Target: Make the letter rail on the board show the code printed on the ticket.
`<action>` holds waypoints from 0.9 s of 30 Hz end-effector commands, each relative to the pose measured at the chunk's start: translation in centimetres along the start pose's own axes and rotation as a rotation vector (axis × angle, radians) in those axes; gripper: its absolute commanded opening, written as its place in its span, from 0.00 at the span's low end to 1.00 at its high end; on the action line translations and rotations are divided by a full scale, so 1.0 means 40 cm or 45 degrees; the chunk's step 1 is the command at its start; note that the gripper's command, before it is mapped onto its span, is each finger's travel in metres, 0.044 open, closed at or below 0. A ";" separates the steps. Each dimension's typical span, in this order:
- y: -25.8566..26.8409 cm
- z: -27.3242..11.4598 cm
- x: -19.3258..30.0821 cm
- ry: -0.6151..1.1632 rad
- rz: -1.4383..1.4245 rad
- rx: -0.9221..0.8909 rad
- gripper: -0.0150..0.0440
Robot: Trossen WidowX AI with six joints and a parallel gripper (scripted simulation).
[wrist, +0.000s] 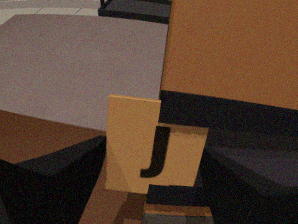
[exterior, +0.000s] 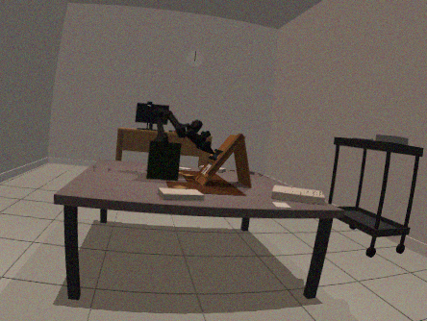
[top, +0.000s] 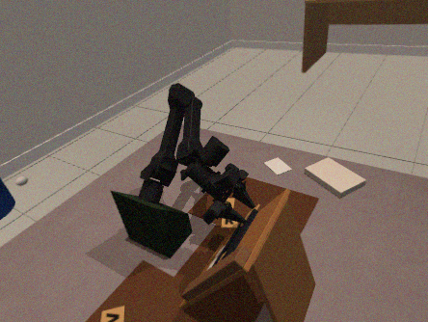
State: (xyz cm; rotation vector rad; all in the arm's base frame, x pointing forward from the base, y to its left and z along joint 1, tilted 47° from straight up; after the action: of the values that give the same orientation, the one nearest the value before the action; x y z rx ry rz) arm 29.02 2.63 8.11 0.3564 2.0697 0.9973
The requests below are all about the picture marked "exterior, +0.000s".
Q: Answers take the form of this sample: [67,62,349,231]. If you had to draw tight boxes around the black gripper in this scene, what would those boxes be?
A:
[192,134,214,155]

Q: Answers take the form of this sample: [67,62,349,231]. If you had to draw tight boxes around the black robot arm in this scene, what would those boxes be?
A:
[153,108,211,142]

